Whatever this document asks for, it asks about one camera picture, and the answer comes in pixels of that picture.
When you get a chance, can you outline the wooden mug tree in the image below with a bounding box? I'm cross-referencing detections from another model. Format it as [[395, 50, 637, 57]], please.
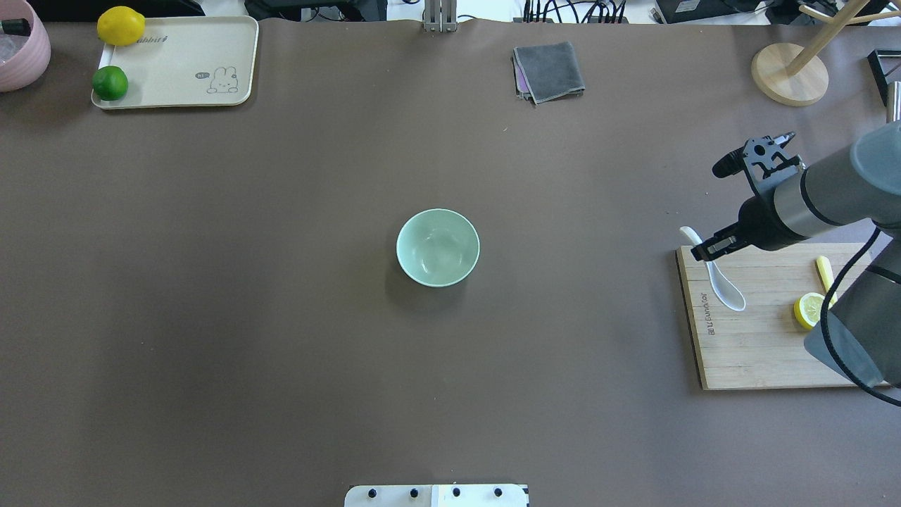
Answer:
[[752, 1, 900, 107]]

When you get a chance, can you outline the white ceramic spoon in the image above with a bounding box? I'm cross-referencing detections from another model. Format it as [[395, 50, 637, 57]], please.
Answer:
[[679, 227, 746, 312]]

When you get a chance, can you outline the green lime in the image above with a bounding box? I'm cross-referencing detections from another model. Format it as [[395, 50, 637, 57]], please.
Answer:
[[92, 66, 129, 101]]

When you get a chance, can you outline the yellow plastic knife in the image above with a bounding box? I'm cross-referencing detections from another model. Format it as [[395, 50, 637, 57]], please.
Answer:
[[815, 256, 838, 308]]

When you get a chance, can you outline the metal scoop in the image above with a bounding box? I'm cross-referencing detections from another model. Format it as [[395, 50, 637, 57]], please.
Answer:
[[885, 81, 901, 124]]

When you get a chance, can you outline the whole yellow lemon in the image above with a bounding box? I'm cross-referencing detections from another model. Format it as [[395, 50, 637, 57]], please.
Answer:
[[96, 6, 146, 47]]

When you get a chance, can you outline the aluminium frame post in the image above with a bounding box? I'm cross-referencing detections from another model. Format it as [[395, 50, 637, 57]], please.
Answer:
[[422, 0, 459, 33]]

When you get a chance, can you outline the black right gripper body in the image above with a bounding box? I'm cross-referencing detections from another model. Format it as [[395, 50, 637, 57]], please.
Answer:
[[712, 131, 805, 251]]

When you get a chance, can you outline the beige rabbit tray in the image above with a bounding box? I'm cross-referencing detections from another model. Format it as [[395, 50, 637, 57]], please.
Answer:
[[91, 15, 260, 110]]

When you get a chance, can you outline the pink bowl with ice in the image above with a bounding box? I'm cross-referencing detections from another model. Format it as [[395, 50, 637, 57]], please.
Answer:
[[1, 1, 51, 93]]

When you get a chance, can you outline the bamboo cutting board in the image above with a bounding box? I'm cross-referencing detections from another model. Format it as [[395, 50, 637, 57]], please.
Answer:
[[676, 243, 860, 389]]

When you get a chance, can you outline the grey folded cloth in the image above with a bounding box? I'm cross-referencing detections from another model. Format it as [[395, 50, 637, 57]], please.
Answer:
[[511, 42, 586, 105]]

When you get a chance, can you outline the lemon half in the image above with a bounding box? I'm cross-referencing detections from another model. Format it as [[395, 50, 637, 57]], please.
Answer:
[[792, 292, 825, 330]]

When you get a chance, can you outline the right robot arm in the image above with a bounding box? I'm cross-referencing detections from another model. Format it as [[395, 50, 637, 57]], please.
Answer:
[[691, 121, 900, 391]]

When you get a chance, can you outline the light green bowl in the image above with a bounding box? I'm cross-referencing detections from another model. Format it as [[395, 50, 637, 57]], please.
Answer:
[[395, 208, 481, 288]]

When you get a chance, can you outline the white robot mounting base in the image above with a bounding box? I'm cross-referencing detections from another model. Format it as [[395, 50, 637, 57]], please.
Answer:
[[344, 482, 531, 506]]

